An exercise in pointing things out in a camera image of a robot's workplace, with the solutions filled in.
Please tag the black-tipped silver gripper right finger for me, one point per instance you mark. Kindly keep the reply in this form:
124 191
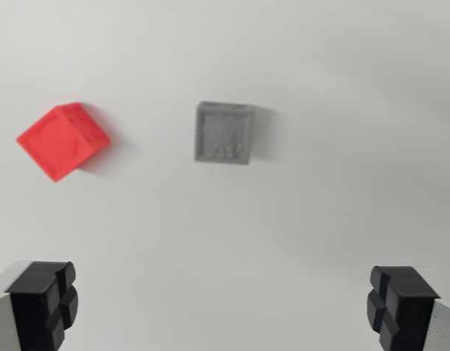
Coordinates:
407 311

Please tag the black-tipped silver gripper left finger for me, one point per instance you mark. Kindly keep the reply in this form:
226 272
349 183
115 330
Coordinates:
30 307

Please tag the grey embossed toy cube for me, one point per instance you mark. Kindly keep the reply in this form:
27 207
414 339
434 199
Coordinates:
222 135

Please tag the red embossed toy cube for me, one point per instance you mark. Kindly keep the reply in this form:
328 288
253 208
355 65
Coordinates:
58 142

